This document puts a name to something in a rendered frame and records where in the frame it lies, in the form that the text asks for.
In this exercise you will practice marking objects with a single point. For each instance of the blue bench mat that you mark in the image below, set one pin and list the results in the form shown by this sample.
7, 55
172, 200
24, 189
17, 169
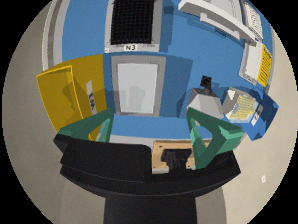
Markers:
192, 49

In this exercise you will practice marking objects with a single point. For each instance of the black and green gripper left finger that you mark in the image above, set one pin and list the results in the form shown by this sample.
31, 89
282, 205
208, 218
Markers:
81, 129

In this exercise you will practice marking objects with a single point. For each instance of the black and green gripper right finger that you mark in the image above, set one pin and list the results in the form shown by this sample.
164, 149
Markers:
225, 136

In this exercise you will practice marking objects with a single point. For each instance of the yellow open-top bin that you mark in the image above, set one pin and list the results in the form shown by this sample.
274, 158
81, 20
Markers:
66, 91

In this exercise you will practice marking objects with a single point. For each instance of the white assay plate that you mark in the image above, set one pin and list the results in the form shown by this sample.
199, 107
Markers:
254, 20

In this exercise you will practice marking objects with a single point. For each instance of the white button box with green key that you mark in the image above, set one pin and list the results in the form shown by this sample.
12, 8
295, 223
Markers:
204, 100

